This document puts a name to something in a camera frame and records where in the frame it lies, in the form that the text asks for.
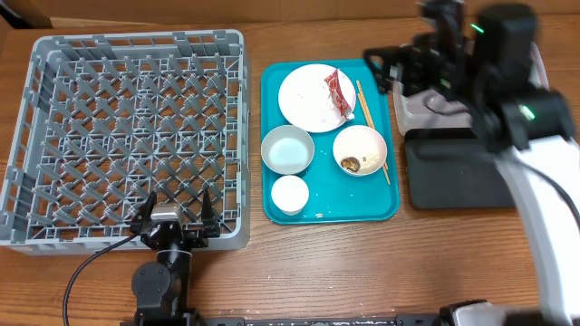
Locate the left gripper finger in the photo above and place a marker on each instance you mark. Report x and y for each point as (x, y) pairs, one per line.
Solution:
(208, 217)
(142, 217)

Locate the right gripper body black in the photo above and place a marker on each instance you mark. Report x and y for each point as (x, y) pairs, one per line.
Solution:
(409, 61)

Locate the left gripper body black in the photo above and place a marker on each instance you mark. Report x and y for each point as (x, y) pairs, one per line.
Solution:
(193, 240)

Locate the small white cup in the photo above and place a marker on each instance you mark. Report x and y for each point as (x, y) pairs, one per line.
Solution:
(290, 194)

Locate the red snack wrapper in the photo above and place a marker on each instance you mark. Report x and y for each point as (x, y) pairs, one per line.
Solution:
(339, 101)

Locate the pink bowl with food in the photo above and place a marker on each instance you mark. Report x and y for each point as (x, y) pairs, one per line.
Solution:
(356, 152)

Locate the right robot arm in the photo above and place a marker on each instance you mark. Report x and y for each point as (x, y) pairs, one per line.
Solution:
(527, 132)

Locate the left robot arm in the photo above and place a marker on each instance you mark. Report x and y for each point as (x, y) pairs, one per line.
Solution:
(161, 287)

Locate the clear plastic waste bin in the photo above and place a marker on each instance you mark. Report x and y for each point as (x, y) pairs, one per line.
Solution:
(427, 110)

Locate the wooden chopstick outer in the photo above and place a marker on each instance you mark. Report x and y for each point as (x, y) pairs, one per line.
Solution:
(379, 139)

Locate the wooden chopstick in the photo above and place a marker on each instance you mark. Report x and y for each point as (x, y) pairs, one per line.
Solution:
(369, 121)
(379, 139)

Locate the grey plastic dish rack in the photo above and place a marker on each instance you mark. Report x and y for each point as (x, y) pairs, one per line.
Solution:
(107, 119)

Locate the black rectangular tray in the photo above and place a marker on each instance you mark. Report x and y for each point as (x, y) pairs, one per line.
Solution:
(446, 169)

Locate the grey round bowl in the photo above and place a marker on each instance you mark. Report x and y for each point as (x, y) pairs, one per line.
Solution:
(287, 150)

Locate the wooden chopstick inner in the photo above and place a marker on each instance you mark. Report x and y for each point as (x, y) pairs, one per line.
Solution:
(369, 121)

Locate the teal plastic serving tray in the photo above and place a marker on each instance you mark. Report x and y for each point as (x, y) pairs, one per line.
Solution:
(335, 196)

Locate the large white round plate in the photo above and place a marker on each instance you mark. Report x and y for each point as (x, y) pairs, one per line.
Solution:
(306, 100)

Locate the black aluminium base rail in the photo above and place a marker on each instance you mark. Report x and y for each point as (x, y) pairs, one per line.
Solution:
(414, 319)

